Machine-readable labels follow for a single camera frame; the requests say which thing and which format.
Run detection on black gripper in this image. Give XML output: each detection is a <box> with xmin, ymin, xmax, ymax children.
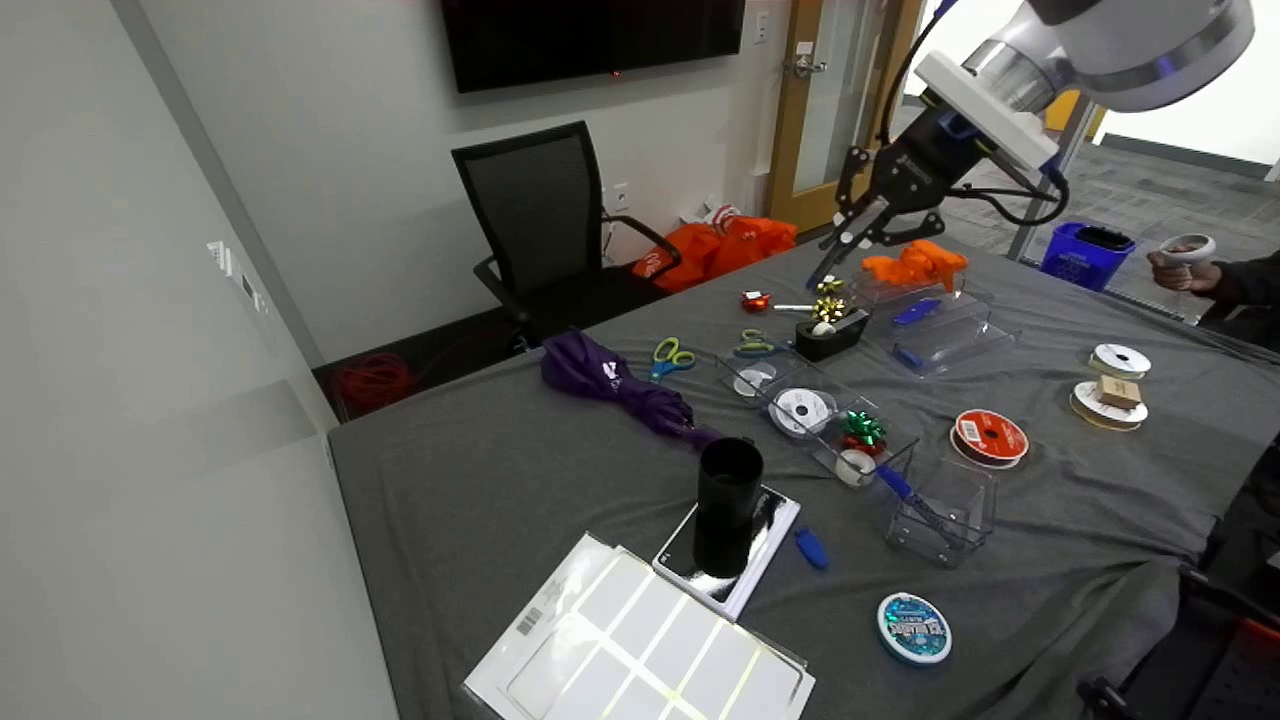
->
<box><xmin>811</xmin><ymin>109</ymin><xmax>991</xmax><ymax>260</ymax></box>

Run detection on grey marker blue cap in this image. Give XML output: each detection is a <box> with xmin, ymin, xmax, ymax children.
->
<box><xmin>868</xmin><ymin>456</ymin><xmax>967</xmax><ymax>544</ymax></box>

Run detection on small white ribbon spool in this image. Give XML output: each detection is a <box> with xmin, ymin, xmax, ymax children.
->
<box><xmin>1153</xmin><ymin>227</ymin><xmax>1219</xmax><ymax>264</ymax></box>

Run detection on dark sleeved forearm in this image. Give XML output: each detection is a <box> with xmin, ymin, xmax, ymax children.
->
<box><xmin>1197</xmin><ymin>251</ymin><xmax>1280</xmax><ymax>350</ymax></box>

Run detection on clear three compartment tray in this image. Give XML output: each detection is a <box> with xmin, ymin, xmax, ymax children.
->
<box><xmin>762</xmin><ymin>379</ymin><xmax>928</xmax><ymax>492</ymax></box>

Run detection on person hand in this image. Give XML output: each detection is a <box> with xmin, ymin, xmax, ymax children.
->
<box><xmin>1143</xmin><ymin>247</ymin><xmax>1227</xmax><ymax>299</ymax></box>

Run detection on orange cloth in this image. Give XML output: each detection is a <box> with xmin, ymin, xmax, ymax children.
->
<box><xmin>857</xmin><ymin>234</ymin><xmax>977</xmax><ymax>299</ymax></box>

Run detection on gold gift bow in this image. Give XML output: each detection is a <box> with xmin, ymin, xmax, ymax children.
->
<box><xmin>809</xmin><ymin>273</ymin><xmax>860</xmax><ymax>336</ymax></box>

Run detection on black rectangular box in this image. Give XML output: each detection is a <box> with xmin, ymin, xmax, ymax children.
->
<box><xmin>793</xmin><ymin>305</ymin><xmax>875</xmax><ymax>363</ymax></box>

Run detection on small red white tool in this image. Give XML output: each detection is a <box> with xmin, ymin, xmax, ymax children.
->
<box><xmin>742</xmin><ymin>288</ymin><xmax>821</xmax><ymax>320</ymax></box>

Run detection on orange bag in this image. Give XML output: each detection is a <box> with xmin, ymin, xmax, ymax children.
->
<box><xmin>628</xmin><ymin>213</ymin><xmax>803</xmax><ymax>299</ymax></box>

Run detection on wooden glass door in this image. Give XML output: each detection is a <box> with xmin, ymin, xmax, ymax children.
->
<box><xmin>765</xmin><ymin>0</ymin><xmax>931</xmax><ymax>234</ymax></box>

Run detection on clear plastic box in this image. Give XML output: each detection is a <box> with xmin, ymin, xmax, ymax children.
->
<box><xmin>888</xmin><ymin>293</ymin><xmax>1021</xmax><ymax>379</ymax></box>

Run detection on small clear round case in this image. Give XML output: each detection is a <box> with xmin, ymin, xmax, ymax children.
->
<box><xmin>729</xmin><ymin>361</ymin><xmax>786</xmax><ymax>402</ymax></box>

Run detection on white ribbon spool purple ribbon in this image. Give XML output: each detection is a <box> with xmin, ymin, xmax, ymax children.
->
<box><xmin>765</xmin><ymin>382</ymin><xmax>840</xmax><ymax>445</ymax></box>

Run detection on green gift bow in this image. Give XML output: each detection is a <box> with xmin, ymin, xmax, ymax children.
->
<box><xmin>838</xmin><ymin>406</ymin><xmax>894</xmax><ymax>452</ymax></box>

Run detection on blue green scissors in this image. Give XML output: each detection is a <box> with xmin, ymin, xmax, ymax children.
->
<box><xmin>645</xmin><ymin>330</ymin><xmax>699</xmax><ymax>382</ymax></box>

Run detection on blue bin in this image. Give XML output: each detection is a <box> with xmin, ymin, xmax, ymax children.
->
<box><xmin>1038</xmin><ymin>221</ymin><xmax>1142</xmax><ymax>295</ymax></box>

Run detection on orange ribbon spool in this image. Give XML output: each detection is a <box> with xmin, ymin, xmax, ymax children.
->
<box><xmin>946</xmin><ymin>402</ymin><xmax>1038</xmax><ymax>472</ymax></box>

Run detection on purple cloth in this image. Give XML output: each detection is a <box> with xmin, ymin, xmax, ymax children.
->
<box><xmin>535</xmin><ymin>326</ymin><xmax>722</xmax><ymax>452</ymax></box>

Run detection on black cylinder cup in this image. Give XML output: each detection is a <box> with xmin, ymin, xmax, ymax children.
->
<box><xmin>687</xmin><ymin>432</ymin><xmax>771</xmax><ymax>579</ymax></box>

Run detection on black mesh office chair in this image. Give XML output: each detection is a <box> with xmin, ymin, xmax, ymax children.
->
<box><xmin>447</xmin><ymin>119</ymin><xmax>684</xmax><ymax>350</ymax></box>

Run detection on white flat box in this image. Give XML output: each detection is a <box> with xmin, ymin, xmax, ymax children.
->
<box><xmin>650</xmin><ymin>483</ymin><xmax>809</xmax><ymax>623</ymax></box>

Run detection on white label sheets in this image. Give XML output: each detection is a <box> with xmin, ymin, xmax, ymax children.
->
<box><xmin>461</xmin><ymin>526</ymin><xmax>821</xmax><ymax>720</ymax></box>

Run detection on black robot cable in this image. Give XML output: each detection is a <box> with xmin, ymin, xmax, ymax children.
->
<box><xmin>875</xmin><ymin>0</ymin><xmax>1075</xmax><ymax>231</ymax></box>

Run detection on clear wire organizer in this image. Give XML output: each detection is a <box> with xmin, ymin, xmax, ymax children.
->
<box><xmin>874</xmin><ymin>456</ymin><xmax>1001</xmax><ymax>570</ymax></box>

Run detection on black wall television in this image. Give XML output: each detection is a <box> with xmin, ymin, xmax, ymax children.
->
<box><xmin>437</xmin><ymin>0</ymin><xmax>747</xmax><ymax>94</ymax></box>

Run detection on white wall plate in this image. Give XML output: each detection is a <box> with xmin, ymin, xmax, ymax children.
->
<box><xmin>205</xmin><ymin>234</ymin><xmax>264</xmax><ymax>310</ymax></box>

